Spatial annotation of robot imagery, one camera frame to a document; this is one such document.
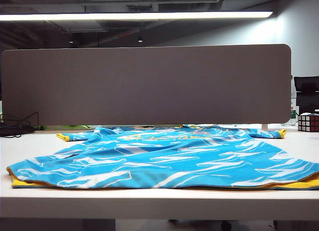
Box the clear bottle with green label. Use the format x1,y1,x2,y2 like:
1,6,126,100
289,75,299,128

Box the flat black desk object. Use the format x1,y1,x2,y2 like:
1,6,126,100
0,125,37,137

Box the rubik's cube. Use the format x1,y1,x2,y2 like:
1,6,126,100
297,113,319,133

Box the black chair wheel base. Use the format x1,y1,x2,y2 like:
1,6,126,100
168,219,232,231

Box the long ceiling light strip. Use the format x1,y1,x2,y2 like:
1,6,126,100
0,11,274,21

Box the blue white yellow soccer jersey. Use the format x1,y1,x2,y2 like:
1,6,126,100
6,123,319,191

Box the black cable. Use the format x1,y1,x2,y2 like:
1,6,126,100
0,112,40,138

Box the black office chair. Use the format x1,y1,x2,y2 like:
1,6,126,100
293,76,319,115

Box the brown grey desk divider panel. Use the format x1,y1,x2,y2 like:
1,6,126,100
0,43,293,126

